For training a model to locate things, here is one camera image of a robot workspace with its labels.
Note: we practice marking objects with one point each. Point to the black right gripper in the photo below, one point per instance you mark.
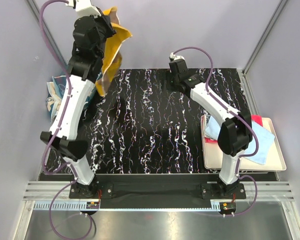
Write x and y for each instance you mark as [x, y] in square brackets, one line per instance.
[170, 88]

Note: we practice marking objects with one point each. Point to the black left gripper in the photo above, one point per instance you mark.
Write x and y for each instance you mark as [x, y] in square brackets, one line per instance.
[102, 20]

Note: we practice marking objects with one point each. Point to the yellow towel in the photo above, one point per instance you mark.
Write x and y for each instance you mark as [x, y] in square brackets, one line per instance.
[112, 60]

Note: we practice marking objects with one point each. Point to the light blue terry towel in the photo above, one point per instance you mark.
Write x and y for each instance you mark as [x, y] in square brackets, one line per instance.
[265, 141]

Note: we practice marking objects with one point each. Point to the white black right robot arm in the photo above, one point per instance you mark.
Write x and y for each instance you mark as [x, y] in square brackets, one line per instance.
[235, 126]

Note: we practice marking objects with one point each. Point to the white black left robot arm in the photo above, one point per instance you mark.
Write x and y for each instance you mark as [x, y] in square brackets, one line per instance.
[84, 67]

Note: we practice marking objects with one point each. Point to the grey lettered folded towel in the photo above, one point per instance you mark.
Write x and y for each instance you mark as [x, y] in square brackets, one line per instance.
[204, 122]

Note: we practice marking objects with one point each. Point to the teal plastic laundry basket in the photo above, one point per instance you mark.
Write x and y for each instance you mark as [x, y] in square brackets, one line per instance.
[64, 72]

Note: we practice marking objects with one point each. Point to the blue white patterned towel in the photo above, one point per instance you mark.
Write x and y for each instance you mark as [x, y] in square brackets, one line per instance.
[56, 89]

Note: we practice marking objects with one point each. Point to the pink folded towel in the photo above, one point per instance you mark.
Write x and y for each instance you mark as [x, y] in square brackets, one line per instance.
[212, 128]

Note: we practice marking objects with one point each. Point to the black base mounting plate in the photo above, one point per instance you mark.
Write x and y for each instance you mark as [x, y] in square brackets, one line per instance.
[156, 203]

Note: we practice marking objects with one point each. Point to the white plastic tray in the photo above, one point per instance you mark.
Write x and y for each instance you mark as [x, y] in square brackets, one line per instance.
[275, 162]

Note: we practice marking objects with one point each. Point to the right controller board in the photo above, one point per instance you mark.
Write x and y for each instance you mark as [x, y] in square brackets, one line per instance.
[228, 206]

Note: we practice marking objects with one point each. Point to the controller board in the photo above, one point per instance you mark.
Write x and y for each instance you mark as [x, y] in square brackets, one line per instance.
[93, 205]
[228, 206]

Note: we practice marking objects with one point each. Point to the left controller board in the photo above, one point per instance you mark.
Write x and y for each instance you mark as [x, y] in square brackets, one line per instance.
[93, 205]

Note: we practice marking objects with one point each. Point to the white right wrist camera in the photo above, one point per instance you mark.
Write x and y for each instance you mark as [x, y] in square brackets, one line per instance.
[174, 57]

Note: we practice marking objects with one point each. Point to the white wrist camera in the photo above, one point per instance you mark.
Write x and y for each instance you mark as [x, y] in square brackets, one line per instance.
[83, 8]
[174, 57]

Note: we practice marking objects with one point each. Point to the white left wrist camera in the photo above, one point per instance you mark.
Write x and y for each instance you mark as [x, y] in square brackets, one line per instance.
[83, 8]

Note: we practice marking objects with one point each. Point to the left aluminium corner post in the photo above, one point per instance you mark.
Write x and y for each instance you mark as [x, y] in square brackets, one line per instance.
[48, 39]

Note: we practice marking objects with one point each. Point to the aluminium corner post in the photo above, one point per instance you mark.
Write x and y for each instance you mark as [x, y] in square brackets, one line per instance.
[48, 39]
[268, 29]

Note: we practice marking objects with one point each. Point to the right aluminium corner post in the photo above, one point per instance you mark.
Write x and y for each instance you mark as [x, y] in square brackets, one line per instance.
[268, 29]

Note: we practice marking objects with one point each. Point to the aluminium front rail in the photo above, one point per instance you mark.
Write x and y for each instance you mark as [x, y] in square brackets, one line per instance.
[278, 190]

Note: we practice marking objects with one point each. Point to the slotted cable duct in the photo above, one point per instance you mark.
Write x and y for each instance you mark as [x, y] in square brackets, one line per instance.
[62, 205]

